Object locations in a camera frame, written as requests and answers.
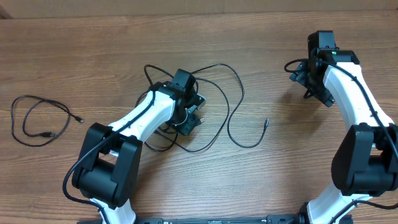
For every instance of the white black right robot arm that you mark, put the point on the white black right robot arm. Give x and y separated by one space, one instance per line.
365 164

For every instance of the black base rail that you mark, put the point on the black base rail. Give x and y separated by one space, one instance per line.
270 219

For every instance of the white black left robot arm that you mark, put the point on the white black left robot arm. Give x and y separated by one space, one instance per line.
107 167

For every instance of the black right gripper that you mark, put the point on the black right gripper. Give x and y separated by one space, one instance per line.
300 76

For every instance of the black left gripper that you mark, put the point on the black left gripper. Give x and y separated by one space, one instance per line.
186 128

